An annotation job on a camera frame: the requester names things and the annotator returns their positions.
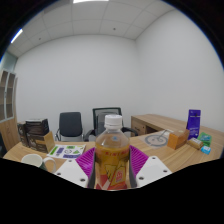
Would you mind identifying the orange cardboard box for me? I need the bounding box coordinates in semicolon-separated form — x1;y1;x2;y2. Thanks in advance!
166;128;191;150

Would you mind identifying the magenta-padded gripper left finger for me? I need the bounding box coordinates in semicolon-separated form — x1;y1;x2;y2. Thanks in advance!
54;147;97;189

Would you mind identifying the small dark brown box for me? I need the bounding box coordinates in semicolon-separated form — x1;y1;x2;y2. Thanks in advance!
17;121;29;148

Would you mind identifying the orange drink bottle white cap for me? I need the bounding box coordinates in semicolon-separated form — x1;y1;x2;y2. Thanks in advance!
94;114;131;191

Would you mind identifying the round white paper disc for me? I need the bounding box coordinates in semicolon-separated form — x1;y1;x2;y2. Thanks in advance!
144;133;169;148

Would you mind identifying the dark padded office chair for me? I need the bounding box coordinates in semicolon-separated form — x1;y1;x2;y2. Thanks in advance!
54;111;84;142

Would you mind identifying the large square ceiling light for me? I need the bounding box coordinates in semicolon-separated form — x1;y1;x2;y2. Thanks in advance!
72;0;110;4

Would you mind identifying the large dark brown box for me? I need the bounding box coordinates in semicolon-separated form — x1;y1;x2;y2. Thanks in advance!
25;118;56;154

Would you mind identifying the small tan box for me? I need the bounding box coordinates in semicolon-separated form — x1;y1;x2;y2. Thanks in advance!
186;137;205;150

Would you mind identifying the green and white mug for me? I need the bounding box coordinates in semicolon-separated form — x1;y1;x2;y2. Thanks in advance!
21;153;58;174

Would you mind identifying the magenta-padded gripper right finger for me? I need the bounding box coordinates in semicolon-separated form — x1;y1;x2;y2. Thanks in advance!
128;144;173;189

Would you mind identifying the green flat box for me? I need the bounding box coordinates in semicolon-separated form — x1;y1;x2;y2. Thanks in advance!
197;131;213;147

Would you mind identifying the purple standing box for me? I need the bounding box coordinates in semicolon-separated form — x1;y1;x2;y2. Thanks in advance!
185;109;202;140

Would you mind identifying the black mesh office chair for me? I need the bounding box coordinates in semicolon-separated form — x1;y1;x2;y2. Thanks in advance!
83;106;139;142

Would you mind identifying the wooden side desk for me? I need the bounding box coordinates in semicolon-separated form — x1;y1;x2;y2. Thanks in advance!
130;113;224;141

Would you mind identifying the small square ceiling light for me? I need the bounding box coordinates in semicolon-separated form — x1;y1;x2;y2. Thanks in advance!
9;28;24;44

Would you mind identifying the small light blue box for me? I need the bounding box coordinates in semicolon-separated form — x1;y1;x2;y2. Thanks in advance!
200;145;212;155

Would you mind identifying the white printed leaflet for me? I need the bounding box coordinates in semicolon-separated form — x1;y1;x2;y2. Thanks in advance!
46;144;87;160

